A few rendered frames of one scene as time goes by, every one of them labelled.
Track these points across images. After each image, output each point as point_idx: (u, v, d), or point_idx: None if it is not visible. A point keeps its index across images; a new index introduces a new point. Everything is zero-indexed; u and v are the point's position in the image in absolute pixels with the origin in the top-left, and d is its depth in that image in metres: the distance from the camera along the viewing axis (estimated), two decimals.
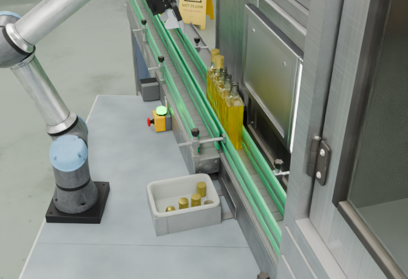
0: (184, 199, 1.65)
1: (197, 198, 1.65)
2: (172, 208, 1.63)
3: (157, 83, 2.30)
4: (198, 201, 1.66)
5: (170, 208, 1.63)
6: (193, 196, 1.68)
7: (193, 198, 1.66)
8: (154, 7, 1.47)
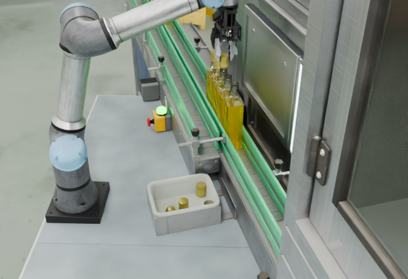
0: (184, 199, 1.65)
1: (227, 54, 1.72)
2: (172, 208, 1.63)
3: (157, 83, 2.30)
4: (227, 56, 1.73)
5: (170, 208, 1.63)
6: (220, 59, 1.72)
7: (226, 55, 1.71)
8: (237, 34, 1.62)
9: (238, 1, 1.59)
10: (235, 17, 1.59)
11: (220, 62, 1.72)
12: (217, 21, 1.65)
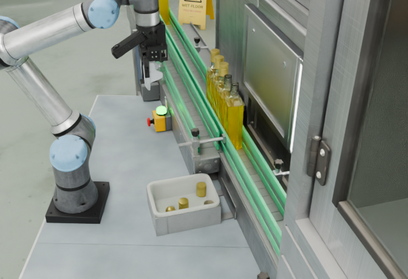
0: (184, 199, 1.65)
1: (226, 62, 1.74)
2: (172, 208, 1.63)
3: (157, 83, 2.30)
4: (227, 64, 1.75)
5: (170, 208, 1.63)
6: (220, 67, 1.73)
7: (225, 63, 1.73)
8: None
9: None
10: None
11: (220, 70, 1.74)
12: (141, 48, 1.48)
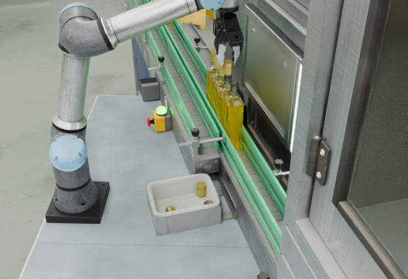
0: (226, 60, 1.67)
1: None
2: (172, 208, 1.63)
3: (157, 83, 2.30)
4: None
5: (170, 208, 1.63)
6: (220, 67, 1.73)
7: None
8: (217, 29, 1.66)
9: None
10: (219, 12, 1.63)
11: (220, 70, 1.74)
12: None
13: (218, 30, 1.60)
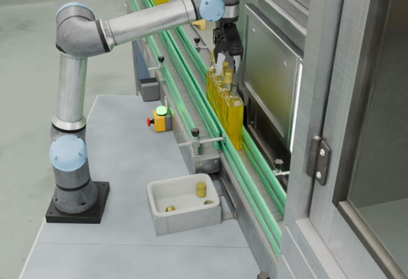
0: (226, 70, 1.69)
1: (226, 62, 1.74)
2: (172, 208, 1.63)
3: (157, 83, 2.30)
4: (227, 64, 1.75)
5: (170, 208, 1.63)
6: None
7: (225, 63, 1.73)
8: (217, 38, 1.68)
9: None
10: (218, 22, 1.64)
11: None
12: None
13: (218, 39, 1.62)
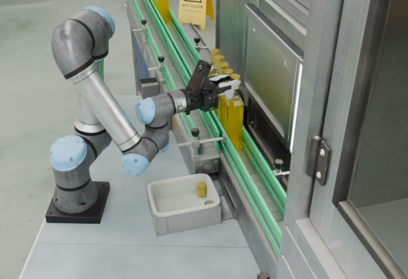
0: (226, 70, 1.69)
1: (226, 62, 1.74)
2: None
3: (157, 83, 2.30)
4: (227, 64, 1.75)
5: (230, 80, 1.64)
6: (220, 67, 1.73)
7: (225, 63, 1.73)
8: (211, 105, 1.61)
9: (186, 107, 1.55)
10: (194, 108, 1.59)
11: (220, 70, 1.74)
12: None
13: (207, 93, 1.56)
